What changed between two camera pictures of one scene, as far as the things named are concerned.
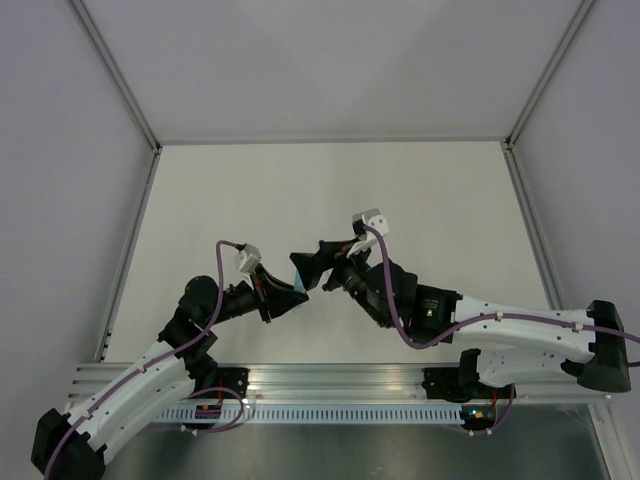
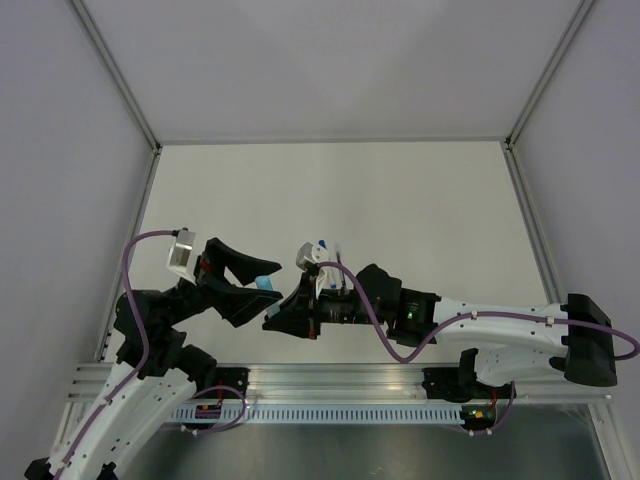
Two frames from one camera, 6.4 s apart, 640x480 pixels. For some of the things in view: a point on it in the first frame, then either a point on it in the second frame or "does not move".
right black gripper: (311, 265) -> (300, 313)
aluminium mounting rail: (350, 381) does not move
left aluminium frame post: (117, 74) does not move
